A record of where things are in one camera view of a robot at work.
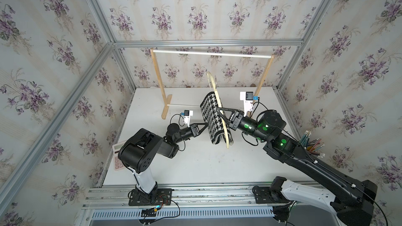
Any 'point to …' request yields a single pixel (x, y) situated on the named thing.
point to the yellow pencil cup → (312, 146)
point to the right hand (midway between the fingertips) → (219, 110)
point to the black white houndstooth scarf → (218, 127)
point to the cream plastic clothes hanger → (208, 73)
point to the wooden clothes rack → (167, 98)
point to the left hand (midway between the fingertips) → (210, 129)
